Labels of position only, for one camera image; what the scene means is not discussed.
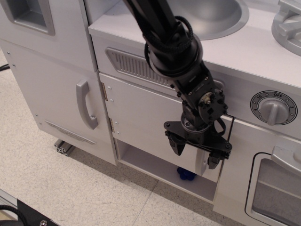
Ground silver fridge emblem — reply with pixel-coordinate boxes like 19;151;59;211
45;120;96;145

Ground grey timer knob dial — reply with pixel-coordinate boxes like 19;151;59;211
250;90;298;126

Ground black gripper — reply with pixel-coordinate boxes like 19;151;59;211
164;119;232;170

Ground white cabinet door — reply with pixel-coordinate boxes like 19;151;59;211
99;73;221;182

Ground aluminium extrusion bar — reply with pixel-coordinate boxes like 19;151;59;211
54;139;75;157

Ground silver oven door handle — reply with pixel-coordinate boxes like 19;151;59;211
271;146;301;174

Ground silver sink bowl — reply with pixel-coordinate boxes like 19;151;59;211
178;0;249;40

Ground silver vent grille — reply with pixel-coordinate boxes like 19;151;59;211
105;47;226;102

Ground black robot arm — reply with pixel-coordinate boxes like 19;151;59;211
125;0;232;169

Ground white oven door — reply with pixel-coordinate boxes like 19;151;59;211
214;120;301;226

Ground silver stove burner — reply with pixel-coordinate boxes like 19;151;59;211
271;0;301;56

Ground white toy kitchen unit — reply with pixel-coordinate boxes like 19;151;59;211
0;0;301;226

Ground aluminium frame rail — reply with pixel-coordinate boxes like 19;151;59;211
0;189;18;220

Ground silver fridge door handle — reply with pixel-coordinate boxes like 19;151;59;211
76;80;98;130

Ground blue toy grapes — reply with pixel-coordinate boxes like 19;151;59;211
177;167;196;181

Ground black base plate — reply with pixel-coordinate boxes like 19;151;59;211
17;199;59;226

